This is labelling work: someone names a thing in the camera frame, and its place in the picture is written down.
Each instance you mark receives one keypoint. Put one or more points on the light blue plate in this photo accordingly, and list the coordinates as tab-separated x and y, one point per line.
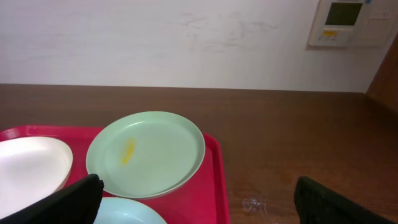
115	210

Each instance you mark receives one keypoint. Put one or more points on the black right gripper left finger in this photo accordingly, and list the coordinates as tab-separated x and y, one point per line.
76	204

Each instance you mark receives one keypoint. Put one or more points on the white wall control panel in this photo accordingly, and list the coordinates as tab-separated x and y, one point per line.
353	23

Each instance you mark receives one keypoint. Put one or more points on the green plate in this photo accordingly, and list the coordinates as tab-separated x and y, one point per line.
146	155

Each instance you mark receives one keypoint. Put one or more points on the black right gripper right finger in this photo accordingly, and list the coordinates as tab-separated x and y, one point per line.
316	204

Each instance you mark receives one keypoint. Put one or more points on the red plastic tray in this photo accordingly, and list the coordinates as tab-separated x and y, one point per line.
203	199

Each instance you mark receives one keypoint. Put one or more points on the white plate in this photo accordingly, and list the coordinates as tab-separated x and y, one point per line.
32	168

